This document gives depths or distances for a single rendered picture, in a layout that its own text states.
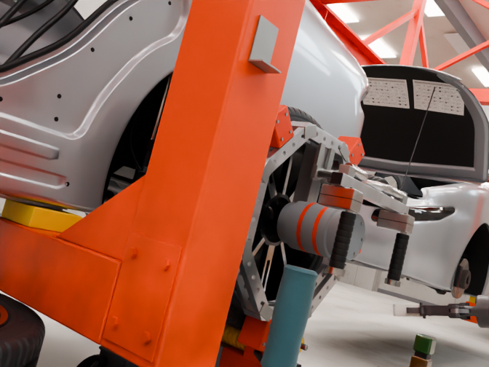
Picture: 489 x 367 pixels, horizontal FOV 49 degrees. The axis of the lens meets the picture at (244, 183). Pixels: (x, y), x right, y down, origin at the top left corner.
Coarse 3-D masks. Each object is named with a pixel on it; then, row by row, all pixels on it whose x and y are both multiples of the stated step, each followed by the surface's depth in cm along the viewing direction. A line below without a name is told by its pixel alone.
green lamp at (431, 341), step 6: (420, 336) 127; (426, 336) 127; (414, 342) 128; (420, 342) 127; (426, 342) 126; (432, 342) 126; (414, 348) 127; (420, 348) 126; (426, 348) 126; (432, 348) 126; (426, 354) 125; (432, 354) 127
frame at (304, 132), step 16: (304, 128) 144; (288, 144) 139; (336, 144) 158; (272, 160) 135; (336, 160) 167; (256, 208) 133; (256, 224) 134; (240, 272) 139; (256, 272) 136; (320, 272) 169; (240, 288) 139; (256, 288) 137; (320, 288) 163; (256, 304) 138; (272, 304) 151
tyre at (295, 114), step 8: (296, 112) 155; (304, 112) 159; (296, 120) 155; (304, 120) 158; (312, 120) 161; (320, 128) 165; (320, 256) 176; (320, 264) 177; (232, 296) 144; (232, 304) 144; (240, 304) 147; (232, 312) 145; (240, 312) 147; (232, 320) 145; (240, 320) 148; (240, 328) 150
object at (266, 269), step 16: (304, 144) 160; (288, 160) 159; (272, 176) 154; (288, 176) 160; (272, 192) 155; (288, 192) 163; (272, 208) 163; (272, 224) 164; (256, 240) 154; (272, 240) 161; (256, 256) 184; (272, 256) 159; (288, 256) 179; (304, 256) 176; (272, 272) 176; (272, 288) 168
